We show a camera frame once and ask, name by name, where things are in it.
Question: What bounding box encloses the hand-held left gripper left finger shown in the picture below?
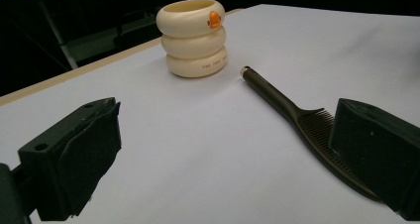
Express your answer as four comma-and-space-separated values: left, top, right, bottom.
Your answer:
18, 97, 123, 222

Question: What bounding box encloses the metal stand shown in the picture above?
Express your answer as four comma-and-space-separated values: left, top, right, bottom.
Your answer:
37, 0, 79, 70

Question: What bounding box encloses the cream ribbed cup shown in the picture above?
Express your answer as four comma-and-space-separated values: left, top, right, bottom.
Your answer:
156, 0, 229, 79

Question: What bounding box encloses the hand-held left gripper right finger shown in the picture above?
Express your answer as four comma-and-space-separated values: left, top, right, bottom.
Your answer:
329, 97, 420, 222

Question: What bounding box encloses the dark brown comb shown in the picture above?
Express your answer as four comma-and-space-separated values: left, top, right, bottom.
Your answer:
240, 65, 384, 204

